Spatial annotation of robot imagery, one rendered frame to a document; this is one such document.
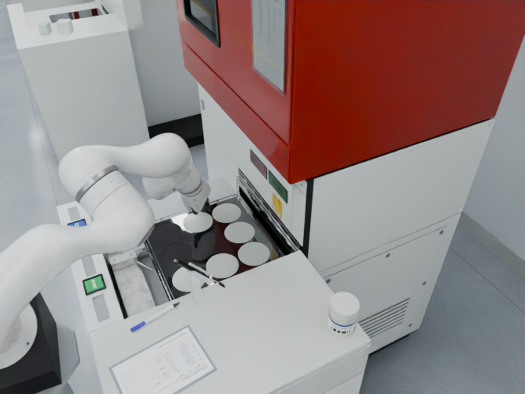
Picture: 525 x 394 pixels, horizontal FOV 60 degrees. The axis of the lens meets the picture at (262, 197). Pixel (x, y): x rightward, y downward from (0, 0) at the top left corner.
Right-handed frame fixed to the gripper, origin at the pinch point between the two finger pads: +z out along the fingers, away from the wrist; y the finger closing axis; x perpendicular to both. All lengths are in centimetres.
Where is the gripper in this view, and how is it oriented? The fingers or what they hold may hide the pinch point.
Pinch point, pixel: (205, 206)
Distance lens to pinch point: 158.2
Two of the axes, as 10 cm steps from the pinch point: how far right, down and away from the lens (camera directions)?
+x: 9.1, 2.6, -3.3
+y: -3.8, 8.6, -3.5
